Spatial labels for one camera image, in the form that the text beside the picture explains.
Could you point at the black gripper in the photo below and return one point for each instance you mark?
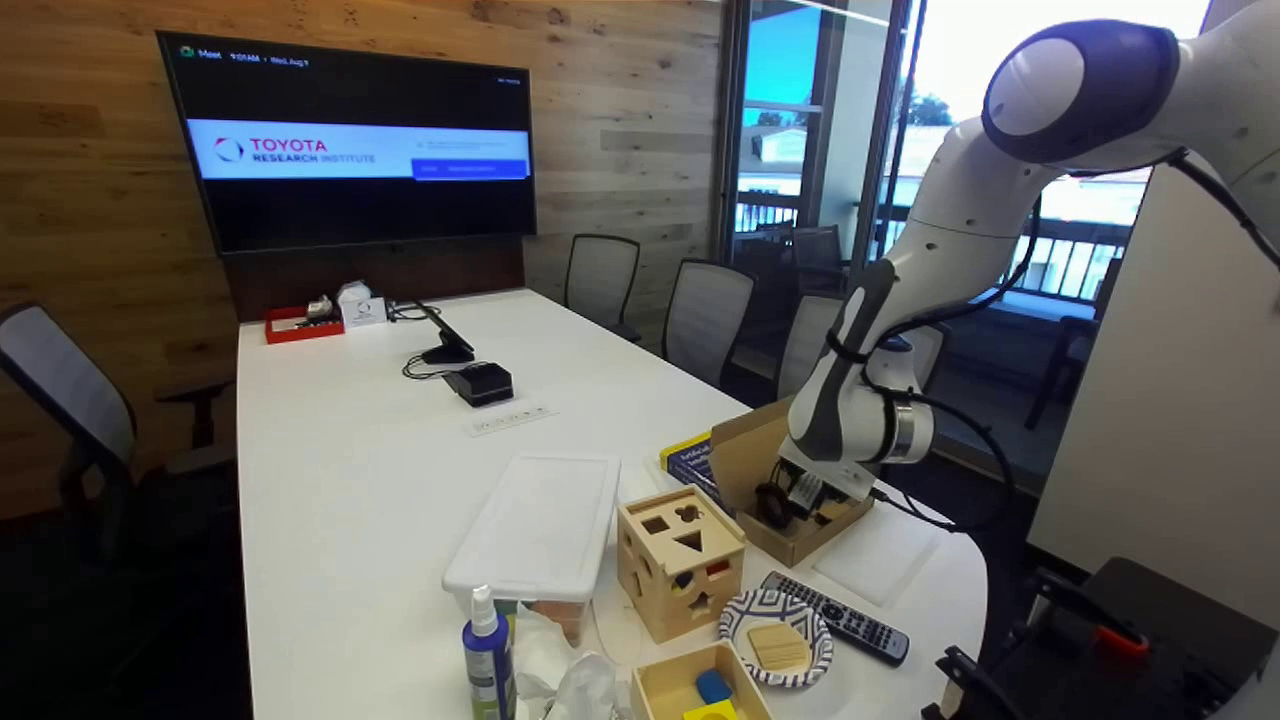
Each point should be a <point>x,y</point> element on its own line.
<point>808,483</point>

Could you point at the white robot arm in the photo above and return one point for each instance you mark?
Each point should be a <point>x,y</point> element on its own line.
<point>961,214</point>

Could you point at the open cardboard box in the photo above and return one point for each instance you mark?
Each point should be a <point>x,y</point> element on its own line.
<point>745,460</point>

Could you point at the small wooden open box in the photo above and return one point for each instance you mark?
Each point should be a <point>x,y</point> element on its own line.
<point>695,686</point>

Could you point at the small black box device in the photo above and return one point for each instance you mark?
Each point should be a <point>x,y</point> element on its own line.
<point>482,386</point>

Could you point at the blue pad with yellow edge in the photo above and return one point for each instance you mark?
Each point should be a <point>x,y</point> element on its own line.
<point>690,466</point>

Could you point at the wooden shape sorter cube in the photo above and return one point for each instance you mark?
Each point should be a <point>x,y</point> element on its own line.
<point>682,561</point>

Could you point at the black remote control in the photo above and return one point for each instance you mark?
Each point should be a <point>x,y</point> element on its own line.
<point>842,620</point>

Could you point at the patterned small bowl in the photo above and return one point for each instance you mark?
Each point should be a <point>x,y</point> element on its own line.
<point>776,642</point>

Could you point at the grey mesh office chair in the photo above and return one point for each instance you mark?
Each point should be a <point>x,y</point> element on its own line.
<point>602,282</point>
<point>65,386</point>
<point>705,323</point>
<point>804,345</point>

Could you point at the white standing panel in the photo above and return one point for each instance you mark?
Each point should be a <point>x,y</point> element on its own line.
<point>1175,401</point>

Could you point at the black robot mounting stand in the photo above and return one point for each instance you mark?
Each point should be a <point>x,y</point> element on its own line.
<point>1175,653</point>

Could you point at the red tray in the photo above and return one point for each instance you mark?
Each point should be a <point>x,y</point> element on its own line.
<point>303,325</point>

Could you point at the wall mounted tv screen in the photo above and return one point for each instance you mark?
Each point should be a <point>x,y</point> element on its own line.
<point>345,141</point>

